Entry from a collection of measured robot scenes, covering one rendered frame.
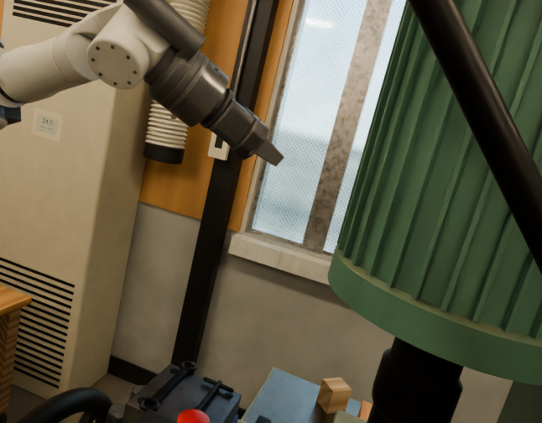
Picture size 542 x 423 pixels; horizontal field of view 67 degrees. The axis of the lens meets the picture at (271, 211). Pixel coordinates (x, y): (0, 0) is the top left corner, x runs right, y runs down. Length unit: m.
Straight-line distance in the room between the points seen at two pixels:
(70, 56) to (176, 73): 0.14
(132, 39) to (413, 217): 0.39
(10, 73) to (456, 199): 0.58
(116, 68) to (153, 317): 1.57
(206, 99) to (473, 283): 0.40
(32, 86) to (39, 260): 1.26
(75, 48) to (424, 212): 0.50
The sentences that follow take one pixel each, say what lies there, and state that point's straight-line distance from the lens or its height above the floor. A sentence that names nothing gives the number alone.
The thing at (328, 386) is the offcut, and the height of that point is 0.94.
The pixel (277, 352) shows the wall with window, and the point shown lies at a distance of 1.83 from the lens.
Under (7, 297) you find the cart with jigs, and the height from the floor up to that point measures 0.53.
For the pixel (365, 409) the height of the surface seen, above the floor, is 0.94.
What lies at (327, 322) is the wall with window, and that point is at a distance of 1.73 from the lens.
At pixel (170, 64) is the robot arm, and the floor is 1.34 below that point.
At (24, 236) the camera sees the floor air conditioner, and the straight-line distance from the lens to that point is 1.88.
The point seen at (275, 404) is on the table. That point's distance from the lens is 0.69.
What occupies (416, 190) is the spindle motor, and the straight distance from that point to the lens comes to 0.25.
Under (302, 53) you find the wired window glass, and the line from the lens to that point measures 1.73.
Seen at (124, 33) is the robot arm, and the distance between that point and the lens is 0.53.
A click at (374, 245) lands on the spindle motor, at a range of 0.26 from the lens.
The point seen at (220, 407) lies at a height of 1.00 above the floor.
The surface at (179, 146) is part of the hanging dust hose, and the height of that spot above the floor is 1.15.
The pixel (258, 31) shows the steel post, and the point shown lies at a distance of 1.63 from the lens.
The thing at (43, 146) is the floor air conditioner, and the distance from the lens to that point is 1.77.
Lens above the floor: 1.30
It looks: 11 degrees down
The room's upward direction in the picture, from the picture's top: 14 degrees clockwise
